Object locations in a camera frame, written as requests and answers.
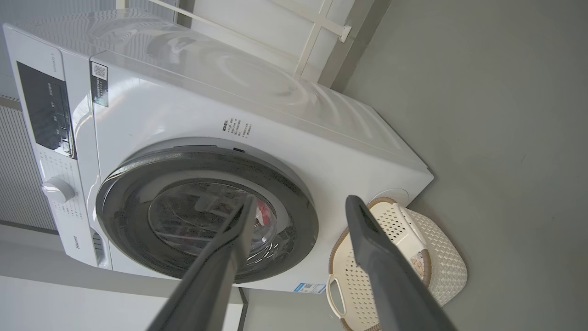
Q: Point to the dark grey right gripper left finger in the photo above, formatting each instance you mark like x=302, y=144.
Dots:
x=216, y=271

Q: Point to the white metal railing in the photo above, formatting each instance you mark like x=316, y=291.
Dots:
x=317, y=32

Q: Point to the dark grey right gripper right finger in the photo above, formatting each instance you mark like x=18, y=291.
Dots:
x=390, y=276

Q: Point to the red garment with white stripes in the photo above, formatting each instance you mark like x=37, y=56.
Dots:
x=263, y=214

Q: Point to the white front-load washing machine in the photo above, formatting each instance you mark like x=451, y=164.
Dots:
x=183, y=105

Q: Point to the round black washer door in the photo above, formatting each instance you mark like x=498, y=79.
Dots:
x=124, y=207

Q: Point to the cream perforated laundry basket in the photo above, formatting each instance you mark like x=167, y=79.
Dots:
x=441, y=262

